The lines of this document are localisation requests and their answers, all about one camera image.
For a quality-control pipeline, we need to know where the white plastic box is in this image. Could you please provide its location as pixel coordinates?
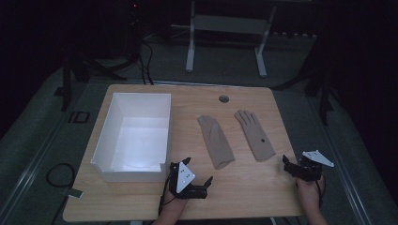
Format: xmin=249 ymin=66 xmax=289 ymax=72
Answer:
xmin=89 ymin=92 xmax=173 ymax=184

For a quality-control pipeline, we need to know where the person's right hand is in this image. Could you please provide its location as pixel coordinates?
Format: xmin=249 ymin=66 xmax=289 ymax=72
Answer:
xmin=295 ymin=176 xmax=325 ymax=208

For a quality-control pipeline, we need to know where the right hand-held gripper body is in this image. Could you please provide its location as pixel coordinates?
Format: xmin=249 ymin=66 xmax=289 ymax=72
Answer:
xmin=295 ymin=149 xmax=335 ymax=183

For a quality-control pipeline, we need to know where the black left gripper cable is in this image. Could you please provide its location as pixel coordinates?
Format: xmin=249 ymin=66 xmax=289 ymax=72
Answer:
xmin=157 ymin=171 xmax=176 ymax=218

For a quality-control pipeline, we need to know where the black square floor frame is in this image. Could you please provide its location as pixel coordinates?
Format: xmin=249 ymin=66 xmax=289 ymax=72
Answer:
xmin=68 ymin=110 xmax=91 ymax=124

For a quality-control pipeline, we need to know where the looped black cable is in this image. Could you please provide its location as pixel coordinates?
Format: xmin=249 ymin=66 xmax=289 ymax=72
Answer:
xmin=45 ymin=162 xmax=77 ymax=188

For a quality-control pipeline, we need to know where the person's left hand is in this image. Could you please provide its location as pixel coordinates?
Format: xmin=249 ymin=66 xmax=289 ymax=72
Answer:
xmin=161 ymin=188 xmax=190 ymax=218

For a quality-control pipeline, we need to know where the small grey tag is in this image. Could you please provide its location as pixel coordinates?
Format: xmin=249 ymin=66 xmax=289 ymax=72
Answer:
xmin=67 ymin=187 xmax=84 ymax=200

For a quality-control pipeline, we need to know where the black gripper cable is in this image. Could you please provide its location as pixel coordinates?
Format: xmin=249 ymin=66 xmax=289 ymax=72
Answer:
xmin=157 ymin=171 xmax=176 ymax=218
xmin=314 ymin=175 xmax=327 ymax=208

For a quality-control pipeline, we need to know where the beige glove with dark button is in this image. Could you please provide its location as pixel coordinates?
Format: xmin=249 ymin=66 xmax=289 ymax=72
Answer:
xmin=234 ymin=109 xmax=277 ymax=162

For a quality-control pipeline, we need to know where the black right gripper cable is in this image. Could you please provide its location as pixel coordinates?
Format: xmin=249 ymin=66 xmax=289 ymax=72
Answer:
xmin=314 ymin=175 xmax=327 ymax=208

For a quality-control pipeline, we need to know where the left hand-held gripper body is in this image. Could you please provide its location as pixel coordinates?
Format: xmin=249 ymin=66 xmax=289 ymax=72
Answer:
xmin=168 ymin=160 xmax=209 ymax=201

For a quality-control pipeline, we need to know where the black tripod stand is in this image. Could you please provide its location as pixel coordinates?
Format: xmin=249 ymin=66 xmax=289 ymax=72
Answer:
xmin=60 ymin=51 xmax=128 ymax=113

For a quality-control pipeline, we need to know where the white table frame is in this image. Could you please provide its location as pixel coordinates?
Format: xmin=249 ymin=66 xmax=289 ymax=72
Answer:
xmin=171 ymin=0 xmax=317 ymax=79

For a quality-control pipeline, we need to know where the black equipment tower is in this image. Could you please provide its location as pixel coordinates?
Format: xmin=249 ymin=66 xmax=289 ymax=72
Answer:
xmin=125 ymin=0 xmax=144 ymax=64

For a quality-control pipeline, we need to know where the black floor cable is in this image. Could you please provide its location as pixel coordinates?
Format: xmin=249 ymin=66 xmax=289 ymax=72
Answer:
xmin=137 ymin=39 xmax=155 ymax=86

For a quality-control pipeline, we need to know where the silver floor rail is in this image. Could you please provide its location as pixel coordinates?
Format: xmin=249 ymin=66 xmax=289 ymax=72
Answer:
xmin=318 ymin=121 xmax=375 ymax=225
xmin=0 ymin=120 xmax=69 ymax=225

